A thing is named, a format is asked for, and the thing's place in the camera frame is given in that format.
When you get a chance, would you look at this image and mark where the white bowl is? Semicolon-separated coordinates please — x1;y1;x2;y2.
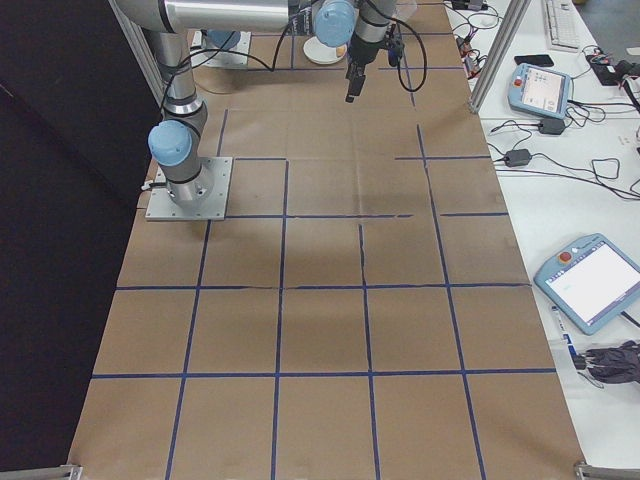
303;35;347;65

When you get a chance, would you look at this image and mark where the black smartphone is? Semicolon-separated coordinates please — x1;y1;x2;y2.
513;53;555;69

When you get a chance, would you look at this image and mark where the grey blue teach pendant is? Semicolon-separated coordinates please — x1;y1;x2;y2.
507;62;574;121
532;232;640;335

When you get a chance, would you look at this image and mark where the white keyboard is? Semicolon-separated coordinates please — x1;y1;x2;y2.
542;0;584;52

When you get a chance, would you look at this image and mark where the white work table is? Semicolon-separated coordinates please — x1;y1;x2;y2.
443;0;640;480

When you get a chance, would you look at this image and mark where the black electronics cluster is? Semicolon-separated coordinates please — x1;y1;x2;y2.
582;44;640;104

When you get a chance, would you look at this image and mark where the white marker pen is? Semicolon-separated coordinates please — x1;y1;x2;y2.
549;302;576;356

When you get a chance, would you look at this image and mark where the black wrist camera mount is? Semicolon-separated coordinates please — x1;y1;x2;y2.
384;29;405;69

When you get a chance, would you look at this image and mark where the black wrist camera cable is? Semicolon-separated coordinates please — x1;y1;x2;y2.
387;14;429;94

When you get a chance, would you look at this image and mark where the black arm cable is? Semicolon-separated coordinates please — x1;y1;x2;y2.
159;14;301;109

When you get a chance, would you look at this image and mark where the white square base plate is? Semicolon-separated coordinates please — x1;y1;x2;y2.
144;156;235;222
192;30;251;69

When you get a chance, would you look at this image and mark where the aluminium frame bar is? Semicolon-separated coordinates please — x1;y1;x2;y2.
107;0;166;109
467;0;532;115

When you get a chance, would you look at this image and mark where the black frame cover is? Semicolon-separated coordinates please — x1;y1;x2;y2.
0;0;165;469

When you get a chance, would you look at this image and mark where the dark cable bundle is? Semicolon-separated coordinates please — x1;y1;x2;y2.
574;339;640;389

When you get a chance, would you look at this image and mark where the metal corner bracket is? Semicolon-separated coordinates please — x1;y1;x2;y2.
19;463;82;480
573;462;609;480

